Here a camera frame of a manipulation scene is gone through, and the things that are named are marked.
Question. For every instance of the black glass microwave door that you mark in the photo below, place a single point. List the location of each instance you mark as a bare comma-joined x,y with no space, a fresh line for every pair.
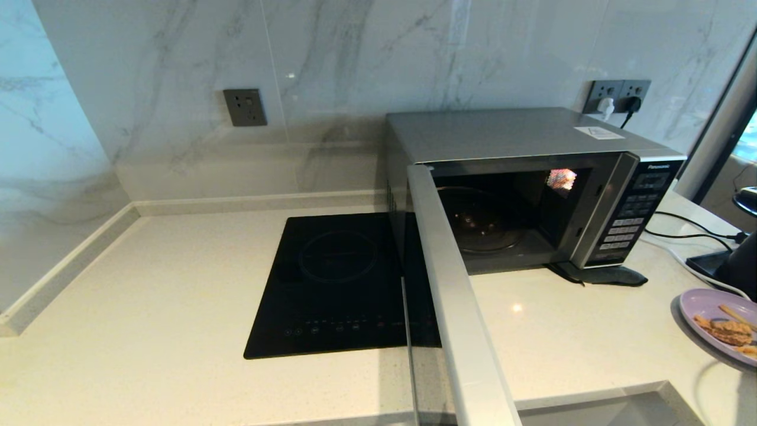
455,284

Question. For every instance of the purple plate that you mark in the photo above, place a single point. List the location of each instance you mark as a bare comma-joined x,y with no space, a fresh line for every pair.
698,305

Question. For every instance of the fried chicken piece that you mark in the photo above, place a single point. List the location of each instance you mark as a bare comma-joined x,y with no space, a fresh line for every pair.
727,332

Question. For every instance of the yellow french fry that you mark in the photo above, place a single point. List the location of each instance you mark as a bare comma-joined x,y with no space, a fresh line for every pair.
739,318
748,351

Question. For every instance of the silver microwave oven body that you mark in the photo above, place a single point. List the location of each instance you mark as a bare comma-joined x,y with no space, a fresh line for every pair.
502,133

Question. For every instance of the black induction cooktop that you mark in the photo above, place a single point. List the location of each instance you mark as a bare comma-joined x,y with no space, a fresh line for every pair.
331,284

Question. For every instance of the black cloth pad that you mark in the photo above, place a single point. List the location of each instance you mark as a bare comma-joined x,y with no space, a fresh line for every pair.
603,276

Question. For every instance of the white paper label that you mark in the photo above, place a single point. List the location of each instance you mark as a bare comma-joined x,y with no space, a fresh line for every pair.
598,132

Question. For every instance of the white plug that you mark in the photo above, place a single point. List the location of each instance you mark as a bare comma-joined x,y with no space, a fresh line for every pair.
606,106

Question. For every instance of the black plug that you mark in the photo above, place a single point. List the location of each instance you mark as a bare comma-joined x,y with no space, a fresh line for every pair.
633,105

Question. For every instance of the black flat appliance base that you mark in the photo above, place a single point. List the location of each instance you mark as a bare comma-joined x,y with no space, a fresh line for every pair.
707,263

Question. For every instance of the black rounded appliance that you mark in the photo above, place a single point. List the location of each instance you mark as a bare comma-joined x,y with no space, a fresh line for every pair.
742,266

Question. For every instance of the black round background object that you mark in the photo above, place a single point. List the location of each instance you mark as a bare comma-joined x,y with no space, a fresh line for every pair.
746,200

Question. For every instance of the grey single wall socket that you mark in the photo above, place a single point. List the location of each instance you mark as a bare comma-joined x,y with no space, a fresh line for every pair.
244,107

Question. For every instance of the grey double wall socket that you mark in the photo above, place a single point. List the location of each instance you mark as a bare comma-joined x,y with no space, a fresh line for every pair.
618,89

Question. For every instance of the dark window frame post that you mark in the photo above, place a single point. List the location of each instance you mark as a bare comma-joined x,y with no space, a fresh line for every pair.
721,118

